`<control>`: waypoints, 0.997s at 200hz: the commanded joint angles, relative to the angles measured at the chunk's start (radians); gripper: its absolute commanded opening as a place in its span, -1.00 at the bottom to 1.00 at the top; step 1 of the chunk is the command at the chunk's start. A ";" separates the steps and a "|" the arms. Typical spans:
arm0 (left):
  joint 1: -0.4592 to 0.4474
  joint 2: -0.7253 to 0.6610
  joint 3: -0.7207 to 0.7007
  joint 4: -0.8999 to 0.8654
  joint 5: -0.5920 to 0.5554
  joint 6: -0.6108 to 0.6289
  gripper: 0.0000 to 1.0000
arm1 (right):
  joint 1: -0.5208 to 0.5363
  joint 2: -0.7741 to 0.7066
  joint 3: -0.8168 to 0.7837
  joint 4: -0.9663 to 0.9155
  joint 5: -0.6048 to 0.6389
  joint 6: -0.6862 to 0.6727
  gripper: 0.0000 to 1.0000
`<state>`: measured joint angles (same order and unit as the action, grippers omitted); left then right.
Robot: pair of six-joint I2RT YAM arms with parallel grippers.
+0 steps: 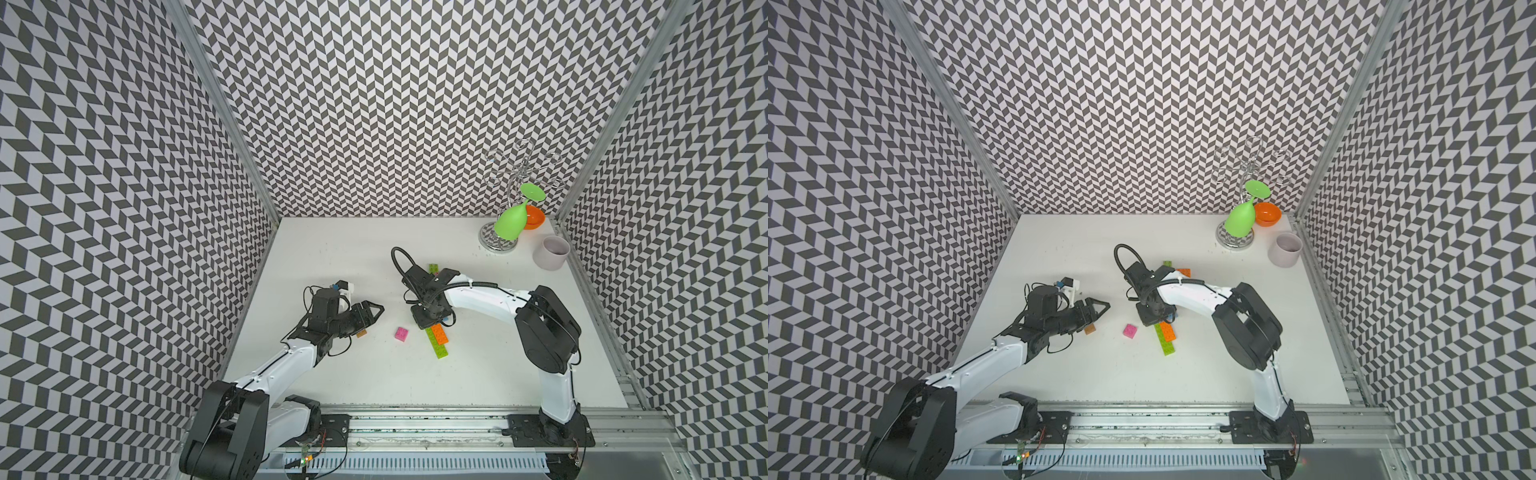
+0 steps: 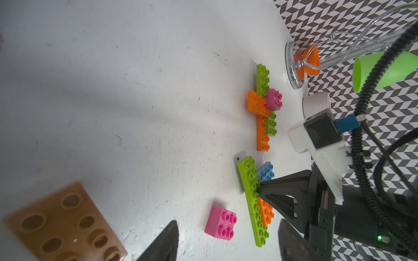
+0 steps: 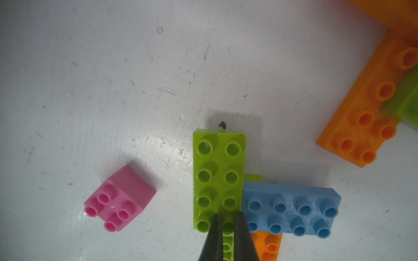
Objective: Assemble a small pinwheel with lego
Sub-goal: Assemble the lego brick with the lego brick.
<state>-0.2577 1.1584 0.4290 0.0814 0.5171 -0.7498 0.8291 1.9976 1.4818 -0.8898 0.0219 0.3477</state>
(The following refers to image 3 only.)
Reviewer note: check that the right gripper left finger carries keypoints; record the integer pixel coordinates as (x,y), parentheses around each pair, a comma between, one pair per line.
(213,247)

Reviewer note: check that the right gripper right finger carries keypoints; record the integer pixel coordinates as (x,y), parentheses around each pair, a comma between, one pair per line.
(244,248)

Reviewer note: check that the orange lego brick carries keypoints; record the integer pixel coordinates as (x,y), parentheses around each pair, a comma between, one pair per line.
(399,15)
(267,245)
(359,128)

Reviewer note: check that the green lego brick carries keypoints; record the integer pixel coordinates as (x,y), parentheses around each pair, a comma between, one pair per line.
(403,106)
(228,242)

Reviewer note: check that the blue lego plate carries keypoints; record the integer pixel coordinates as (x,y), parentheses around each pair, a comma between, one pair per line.
(298,210)

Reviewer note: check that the green lego plate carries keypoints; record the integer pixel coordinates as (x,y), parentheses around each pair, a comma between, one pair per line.
(253,178)
(218,175)

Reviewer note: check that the pink lego square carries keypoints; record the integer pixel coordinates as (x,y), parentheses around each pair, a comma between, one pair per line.
(120,199)

